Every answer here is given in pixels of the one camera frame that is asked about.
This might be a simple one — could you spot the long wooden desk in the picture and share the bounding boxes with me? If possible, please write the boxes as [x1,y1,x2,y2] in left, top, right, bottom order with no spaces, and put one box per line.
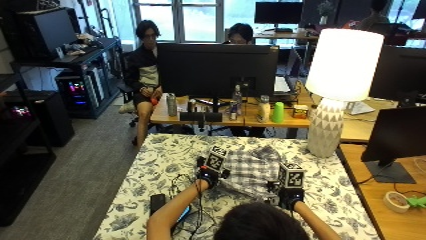
[149,87,401,144]

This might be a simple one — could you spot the white table lamp patterned base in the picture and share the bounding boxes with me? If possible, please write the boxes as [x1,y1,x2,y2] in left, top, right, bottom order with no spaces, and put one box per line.
[305,28,386,159]

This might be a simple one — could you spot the wooden side desk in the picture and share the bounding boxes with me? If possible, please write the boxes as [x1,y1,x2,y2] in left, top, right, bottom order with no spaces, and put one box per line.
[338,143,426,240]

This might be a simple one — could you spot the open laptop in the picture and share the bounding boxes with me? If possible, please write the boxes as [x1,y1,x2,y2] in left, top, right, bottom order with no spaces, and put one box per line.
[273,48,303,98]

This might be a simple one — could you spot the smartphone with lit screen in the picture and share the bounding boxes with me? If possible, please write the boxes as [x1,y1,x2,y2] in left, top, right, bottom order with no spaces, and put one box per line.
[176,204,193,224]

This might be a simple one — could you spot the small yellow box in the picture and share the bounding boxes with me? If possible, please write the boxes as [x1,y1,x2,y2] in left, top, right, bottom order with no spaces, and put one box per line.
[291,104,310,120]

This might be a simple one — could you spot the blue floral tablecloth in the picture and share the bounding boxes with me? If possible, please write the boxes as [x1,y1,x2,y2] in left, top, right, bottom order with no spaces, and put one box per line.
[92,133,381,240]

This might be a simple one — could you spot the black monitor behind lamp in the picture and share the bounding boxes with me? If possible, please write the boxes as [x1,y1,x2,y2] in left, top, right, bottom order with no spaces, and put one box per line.
[367,44,426,103]

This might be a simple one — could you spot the green plastic cup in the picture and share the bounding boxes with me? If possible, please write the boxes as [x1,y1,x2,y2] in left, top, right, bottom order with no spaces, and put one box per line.
[270,101,286,124]

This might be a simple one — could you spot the person's left hand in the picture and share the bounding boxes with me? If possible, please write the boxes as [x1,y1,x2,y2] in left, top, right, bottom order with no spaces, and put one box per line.
[196,156,232,190]

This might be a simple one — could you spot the grey plaid shirt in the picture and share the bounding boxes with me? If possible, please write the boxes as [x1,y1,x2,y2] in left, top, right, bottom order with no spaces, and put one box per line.
[218,144,286,202]

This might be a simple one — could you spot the person's right hand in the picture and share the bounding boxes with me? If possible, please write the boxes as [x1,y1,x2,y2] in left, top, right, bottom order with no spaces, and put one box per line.
[265,179,307,211]

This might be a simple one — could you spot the roll of beige tape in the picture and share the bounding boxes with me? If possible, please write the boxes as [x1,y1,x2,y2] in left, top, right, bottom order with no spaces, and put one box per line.
[382,190,413,214]

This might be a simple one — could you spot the computer tower with coloured lights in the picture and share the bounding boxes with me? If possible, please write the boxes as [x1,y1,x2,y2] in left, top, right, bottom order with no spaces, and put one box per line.
[54,70,106,114]

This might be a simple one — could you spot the large black case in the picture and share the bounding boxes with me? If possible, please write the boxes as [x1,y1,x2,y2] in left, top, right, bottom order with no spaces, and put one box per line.
[13,6,82,62]

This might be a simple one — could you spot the white marker cube left glove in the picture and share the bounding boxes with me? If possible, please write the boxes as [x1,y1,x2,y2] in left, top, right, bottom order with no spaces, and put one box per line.
[204,144,230,173]

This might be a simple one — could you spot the black cable bundle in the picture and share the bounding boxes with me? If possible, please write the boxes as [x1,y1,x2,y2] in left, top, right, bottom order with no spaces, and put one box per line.
[166,173,197,202]

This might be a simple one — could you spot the black metal shelf rack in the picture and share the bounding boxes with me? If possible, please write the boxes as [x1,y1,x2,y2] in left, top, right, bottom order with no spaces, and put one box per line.
[9,37,124,120]

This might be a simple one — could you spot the white marker cube right glove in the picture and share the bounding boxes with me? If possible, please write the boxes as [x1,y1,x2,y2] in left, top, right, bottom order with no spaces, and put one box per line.
[277,162,307,190]

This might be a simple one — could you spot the white marker cube glove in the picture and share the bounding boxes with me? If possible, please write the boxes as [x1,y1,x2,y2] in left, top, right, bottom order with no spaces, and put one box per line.
[277,162,307,190]
[204,144,230,173]

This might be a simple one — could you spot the green plastic object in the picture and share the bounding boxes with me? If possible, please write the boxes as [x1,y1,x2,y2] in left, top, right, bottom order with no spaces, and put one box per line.
[405,195,426,210]

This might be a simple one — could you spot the black low shelf unit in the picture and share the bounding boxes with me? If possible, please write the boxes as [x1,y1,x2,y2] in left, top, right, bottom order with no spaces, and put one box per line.
[0,73,57,228]

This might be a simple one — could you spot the grey metal tumbler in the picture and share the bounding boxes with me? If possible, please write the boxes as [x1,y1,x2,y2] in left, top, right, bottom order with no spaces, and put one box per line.
[165,92,180,118]

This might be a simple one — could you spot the black rectangular device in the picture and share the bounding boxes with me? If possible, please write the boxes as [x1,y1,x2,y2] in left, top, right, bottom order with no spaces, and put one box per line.
[178,111,224,123]

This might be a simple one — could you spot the clear water bottle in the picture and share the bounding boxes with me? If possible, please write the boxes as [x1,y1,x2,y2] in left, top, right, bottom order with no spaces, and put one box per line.
[232,84,245,108]

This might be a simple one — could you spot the blue drink can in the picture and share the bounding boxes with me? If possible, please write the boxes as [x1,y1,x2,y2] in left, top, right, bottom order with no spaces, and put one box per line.
[228,100,240,122]

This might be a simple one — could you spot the black power bank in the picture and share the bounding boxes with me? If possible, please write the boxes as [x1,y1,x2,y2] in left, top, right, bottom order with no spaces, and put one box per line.
[149,193,168,216]

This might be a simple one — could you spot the white plastic bottle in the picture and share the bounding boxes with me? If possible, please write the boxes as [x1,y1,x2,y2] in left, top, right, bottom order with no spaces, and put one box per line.
[256,94,273,124]

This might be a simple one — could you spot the black monitor with square base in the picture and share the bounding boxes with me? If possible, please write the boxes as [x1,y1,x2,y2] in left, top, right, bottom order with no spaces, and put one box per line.
[359,105,426,185]

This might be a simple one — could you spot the distant black monitor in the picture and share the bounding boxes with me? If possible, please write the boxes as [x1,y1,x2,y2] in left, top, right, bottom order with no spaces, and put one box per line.
[253,1,305,25]

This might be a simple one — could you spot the large black monitor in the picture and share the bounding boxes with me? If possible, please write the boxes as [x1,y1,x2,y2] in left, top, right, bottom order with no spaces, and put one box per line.
[157,42,281,114]

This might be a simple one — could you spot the white papers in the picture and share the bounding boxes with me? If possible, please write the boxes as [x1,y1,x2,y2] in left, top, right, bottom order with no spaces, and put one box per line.
[345,100,377,116]

